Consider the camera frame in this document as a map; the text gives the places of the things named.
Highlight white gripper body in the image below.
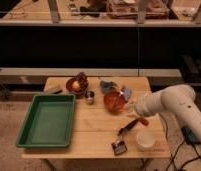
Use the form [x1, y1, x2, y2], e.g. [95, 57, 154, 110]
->
[129, 94, 154, 117]

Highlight orange red pepper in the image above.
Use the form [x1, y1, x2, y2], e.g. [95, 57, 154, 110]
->
[138, 117, 149, 126]

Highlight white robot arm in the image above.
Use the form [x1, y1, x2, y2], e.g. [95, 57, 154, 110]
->
[133, 84, 201, 142]

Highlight white paper cup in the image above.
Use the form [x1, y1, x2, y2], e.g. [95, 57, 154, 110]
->
[136, 130, 156, 150]

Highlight small metal cup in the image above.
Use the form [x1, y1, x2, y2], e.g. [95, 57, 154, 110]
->
[85, 91, 95, 105]

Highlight orange red bowl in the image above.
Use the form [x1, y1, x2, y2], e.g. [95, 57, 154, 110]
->
[103, 91, 126, 113]

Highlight wooden table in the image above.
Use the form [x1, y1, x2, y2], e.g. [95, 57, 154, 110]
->
[22, 77, 170, 163]

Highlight blue grey crumpled cloth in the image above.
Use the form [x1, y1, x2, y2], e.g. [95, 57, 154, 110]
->
[99, 79, 131, 101]

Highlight black box on shelf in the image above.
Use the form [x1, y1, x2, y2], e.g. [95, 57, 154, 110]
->
[180, 55, 201, 83]

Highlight brown pine cone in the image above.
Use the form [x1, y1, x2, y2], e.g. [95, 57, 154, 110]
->
[76, 72, 88, 90]

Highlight yellow fruit in bowl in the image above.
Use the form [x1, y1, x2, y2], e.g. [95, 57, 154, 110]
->
[72, 81, 80, 91]

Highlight dark red bowl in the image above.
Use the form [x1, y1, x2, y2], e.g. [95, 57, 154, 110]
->
[66, 78, 88, 96]

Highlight green plastic tray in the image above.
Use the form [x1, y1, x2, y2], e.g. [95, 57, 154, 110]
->
[16, 94, 75, 148]

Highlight grey sponge block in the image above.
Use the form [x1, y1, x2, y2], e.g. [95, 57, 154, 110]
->
[45, 86, 62, 94]

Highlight black cables on floor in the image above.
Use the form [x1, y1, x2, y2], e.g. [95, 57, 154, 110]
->
[160, 106, 201, 171]

